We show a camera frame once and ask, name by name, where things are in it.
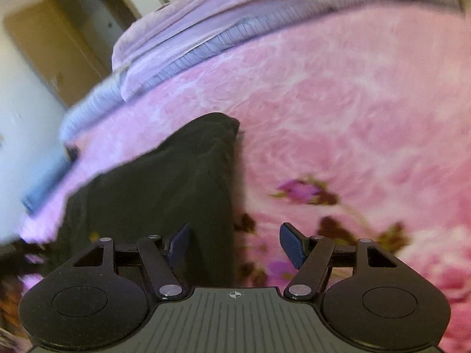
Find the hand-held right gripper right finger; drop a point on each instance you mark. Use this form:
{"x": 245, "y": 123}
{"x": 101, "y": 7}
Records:
{"x": 292, "y": 246}

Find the pink floral bedsheet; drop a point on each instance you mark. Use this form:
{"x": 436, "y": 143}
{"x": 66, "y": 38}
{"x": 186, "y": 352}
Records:
{"x": 331, "y": 117}

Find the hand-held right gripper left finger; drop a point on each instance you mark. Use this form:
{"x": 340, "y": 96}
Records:
{"x": 180, "y": 244}

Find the lilac striped quilt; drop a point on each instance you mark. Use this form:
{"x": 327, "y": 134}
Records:
{"x": 202, "y": 25}

